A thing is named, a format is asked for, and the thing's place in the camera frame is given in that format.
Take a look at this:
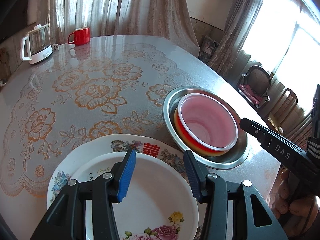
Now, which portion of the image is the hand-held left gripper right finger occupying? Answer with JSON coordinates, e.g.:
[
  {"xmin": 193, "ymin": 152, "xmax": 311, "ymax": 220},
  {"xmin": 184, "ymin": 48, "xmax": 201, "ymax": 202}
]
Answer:
[{"xmin": 184, "ymin": 149, "xmax": 288, "ymax": 240}]

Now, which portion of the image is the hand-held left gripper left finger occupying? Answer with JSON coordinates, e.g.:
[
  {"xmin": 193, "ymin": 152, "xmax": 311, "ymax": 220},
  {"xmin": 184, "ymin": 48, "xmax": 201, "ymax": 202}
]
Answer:
[{"xmin": 30, "ymin": 149, "xmax": 137, "ymax": 240}]

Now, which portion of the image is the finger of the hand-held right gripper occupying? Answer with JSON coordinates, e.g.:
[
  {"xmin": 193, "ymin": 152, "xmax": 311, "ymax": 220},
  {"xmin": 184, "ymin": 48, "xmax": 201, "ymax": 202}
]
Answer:
[{"xmin": 239, "ymin": 117, "xmax": 273, "ymax": 151}]

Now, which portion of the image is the white plate with rose print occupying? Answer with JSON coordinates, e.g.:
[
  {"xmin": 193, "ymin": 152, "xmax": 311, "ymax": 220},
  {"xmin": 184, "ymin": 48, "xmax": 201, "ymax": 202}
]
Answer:
[{"xmin": 67, "ymin": 151, "xmax": 200, "ymax": 240}]

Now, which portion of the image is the red plastic bowl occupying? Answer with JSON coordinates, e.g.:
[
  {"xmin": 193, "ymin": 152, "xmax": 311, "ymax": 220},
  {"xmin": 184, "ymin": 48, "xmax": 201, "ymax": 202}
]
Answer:
[{"xmin": 177, "ymin": 93, "xmax": 238, "ymax": 153}]

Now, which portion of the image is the white plate with red print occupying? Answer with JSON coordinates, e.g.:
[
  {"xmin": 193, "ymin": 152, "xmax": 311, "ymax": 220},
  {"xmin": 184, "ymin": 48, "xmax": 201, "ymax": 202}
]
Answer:
[{"xmin": 47, "ymin": 134, "xmax": 203, "ymax": 240}]

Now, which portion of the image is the metal basin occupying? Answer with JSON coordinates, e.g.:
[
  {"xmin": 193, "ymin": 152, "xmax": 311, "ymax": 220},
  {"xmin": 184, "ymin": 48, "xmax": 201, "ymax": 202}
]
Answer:
[{"xmin": 162, "ymin": 86, "xmax": 250, "ymax": 169}]

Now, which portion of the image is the person's right hand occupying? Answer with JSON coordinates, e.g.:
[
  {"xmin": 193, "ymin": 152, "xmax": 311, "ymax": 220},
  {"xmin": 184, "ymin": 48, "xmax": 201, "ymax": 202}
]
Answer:
[{"xmin": 273, "ymin": 170, "xmax": 315, "ymax": 221}]

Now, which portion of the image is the wooden chair with pink cushion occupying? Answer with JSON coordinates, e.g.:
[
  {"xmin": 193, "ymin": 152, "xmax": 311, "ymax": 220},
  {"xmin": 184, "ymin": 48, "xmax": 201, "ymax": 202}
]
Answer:
[{"xmin": 237, "ymin": 65, "xmax": 272, "ymax": 108}]

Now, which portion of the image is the dark patterned cloth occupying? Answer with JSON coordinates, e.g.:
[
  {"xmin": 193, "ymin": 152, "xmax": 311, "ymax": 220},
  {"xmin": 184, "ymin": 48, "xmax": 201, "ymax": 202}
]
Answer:
[{"xmin": 199, "ymin": 35, "xmax": 220, "ymax": 64}]

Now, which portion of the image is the bright window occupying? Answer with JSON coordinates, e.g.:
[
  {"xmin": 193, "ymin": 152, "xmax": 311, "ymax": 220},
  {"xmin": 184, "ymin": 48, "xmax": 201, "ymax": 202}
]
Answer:
[{"xmin": 240, "ymin": 0, "xmax": 320, "ymax": 105}]

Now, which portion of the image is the beige patterned curtain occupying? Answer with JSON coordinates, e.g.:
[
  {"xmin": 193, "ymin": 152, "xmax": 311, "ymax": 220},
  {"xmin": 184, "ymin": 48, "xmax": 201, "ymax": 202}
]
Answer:
[
  {"xmin": 215, "ymin": 0, "xmax": 273, "ymax": 80},
  {"xmin": 47, "ymin": 0, "xmax": 200, "ymax": 55}
]

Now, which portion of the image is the floral lace tablecloth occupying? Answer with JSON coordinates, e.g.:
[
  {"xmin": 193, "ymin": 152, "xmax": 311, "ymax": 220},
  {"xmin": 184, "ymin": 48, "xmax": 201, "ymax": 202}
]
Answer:
[{"xmin": 0, "ymin": 35, "xmax": 283, "ymax": 240}]

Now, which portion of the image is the red mug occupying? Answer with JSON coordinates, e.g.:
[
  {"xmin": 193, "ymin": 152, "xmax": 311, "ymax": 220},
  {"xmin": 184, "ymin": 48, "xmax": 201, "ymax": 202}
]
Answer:
[{"xmin": 67, "ymin": 27, "xmax": 91, "ymax": 46}]

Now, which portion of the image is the glass kettle with white base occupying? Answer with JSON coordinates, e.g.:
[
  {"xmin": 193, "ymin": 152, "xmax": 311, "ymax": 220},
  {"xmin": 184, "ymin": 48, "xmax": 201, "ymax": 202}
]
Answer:
[{"xmin": 20, "ymin": 24, "xmax": 54, "ymax": 65}]

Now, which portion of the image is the black wall television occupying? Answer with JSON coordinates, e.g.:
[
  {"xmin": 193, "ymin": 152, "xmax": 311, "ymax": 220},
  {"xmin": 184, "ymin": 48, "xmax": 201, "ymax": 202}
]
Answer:
[{"xmin": 0, "ymin": 0, "xmax": 31, "ymax": 43}]

